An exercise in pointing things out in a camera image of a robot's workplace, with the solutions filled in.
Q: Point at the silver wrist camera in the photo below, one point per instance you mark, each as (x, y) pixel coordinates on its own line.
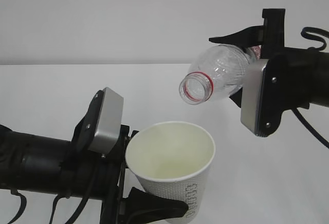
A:
(99, 129)
(261, 96)

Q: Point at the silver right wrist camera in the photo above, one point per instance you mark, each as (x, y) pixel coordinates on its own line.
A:
(261, 96)

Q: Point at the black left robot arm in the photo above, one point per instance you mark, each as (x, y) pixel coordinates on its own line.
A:
(41, 164)

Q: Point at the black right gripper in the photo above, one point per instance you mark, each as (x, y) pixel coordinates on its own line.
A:
(300, 85)

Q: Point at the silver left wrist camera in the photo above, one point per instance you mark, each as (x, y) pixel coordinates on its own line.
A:
(99, 129)

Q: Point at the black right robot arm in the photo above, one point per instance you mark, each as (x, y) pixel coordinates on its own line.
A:
(319, 35)

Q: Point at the white paper cup green logo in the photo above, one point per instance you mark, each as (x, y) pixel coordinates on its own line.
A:
(172, 160)

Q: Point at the clear water bottle red label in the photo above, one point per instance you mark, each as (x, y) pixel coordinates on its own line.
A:
(217, 73)

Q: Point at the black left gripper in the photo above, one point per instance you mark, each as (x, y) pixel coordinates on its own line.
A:
(139, 206)

